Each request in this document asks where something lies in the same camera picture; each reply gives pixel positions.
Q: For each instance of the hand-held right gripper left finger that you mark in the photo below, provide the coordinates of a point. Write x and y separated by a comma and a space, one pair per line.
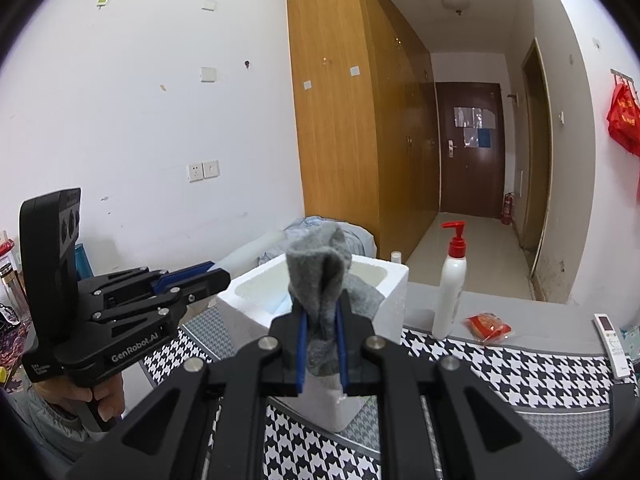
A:
301, 345

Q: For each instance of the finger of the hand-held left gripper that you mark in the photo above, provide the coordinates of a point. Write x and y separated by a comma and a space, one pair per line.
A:
185, 275
145, 307

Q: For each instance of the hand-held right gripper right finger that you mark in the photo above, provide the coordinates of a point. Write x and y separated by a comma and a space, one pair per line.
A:
341, 350

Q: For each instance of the white foam box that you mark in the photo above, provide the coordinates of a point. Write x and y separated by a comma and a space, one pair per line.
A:
390, 305

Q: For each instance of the grey sock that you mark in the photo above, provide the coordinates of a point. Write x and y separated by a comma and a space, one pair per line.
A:
320, 270

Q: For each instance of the person's left forearm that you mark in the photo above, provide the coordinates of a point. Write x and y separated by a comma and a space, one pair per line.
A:
45, 425

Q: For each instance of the person's left hand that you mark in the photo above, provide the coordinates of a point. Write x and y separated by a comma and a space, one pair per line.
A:
112, 390

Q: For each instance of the blue translucent bottle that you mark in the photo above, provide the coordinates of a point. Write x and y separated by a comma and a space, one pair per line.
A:
84, 262

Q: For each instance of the steel thermos bottle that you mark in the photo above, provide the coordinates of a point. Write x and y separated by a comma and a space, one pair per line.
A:
11, 285

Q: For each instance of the pale bedding roll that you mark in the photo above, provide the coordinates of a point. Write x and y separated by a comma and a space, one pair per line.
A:
245, 255

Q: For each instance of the pale blue clothes pile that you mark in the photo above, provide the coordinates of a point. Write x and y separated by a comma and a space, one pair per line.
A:
360, 242

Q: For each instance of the white pump bottle red top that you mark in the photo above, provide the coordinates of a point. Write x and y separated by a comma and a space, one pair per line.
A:
450, 290

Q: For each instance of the red snack packet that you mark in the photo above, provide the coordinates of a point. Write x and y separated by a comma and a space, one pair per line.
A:
487, 327

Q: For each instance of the houndstooth patterned cloth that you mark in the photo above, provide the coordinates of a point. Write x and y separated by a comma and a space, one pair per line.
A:
500, 365

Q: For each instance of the wooden wardrobe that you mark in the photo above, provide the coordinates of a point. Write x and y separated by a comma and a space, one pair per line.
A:
340, 160

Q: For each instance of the dark brown door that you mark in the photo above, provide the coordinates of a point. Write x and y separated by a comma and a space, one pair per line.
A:
470, 185

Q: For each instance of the red fire extinguisher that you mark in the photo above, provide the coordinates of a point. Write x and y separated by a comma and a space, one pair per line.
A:
507, 210

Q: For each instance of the blue door notice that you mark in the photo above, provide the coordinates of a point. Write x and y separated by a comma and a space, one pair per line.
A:
484, 137

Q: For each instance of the transparent door notice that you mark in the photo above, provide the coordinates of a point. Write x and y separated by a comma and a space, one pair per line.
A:
472, 117

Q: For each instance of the white remote control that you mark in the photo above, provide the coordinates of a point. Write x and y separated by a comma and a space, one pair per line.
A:
612, 345

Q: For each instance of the round ceiling lamp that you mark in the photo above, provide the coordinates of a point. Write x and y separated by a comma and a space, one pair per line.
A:
456, 4

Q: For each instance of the red plastic bag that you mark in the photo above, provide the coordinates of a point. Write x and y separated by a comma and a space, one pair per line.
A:
625, 120

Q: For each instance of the white wall socket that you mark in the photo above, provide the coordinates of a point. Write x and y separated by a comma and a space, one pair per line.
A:
212, 168
195, 171

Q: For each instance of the white wall junction box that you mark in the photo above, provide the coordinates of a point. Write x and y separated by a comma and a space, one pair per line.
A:
208, 74

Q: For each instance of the brown side door frame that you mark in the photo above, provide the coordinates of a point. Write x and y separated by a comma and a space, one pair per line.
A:
536, 160

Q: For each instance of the metal wall hook rack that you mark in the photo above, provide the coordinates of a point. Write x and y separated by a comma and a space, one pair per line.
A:
622, 76

